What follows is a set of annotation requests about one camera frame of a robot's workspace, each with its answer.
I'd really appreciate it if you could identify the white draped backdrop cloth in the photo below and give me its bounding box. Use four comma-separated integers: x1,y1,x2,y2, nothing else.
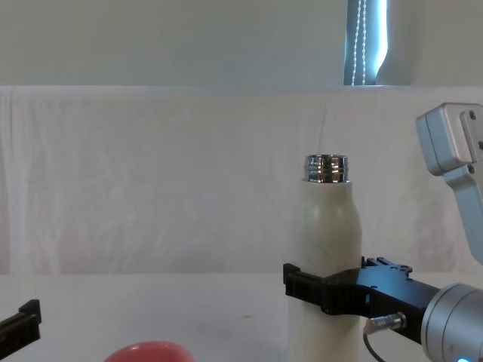
0,85,483,276

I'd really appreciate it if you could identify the pink cup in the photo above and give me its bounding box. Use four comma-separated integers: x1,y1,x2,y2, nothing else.
102,340,198,362

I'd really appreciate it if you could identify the white curtain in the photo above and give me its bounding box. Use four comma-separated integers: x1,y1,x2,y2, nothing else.
0,0,483,89

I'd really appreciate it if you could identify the white table cloth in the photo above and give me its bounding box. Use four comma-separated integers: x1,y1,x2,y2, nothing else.
0,271,435,362

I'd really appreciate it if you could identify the thin dark cable silver plug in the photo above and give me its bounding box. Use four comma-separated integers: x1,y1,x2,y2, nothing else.
363,311,408,362

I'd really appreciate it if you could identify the cream vacuum bottle steel neck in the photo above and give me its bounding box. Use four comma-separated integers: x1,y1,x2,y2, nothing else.
288,152,365,362

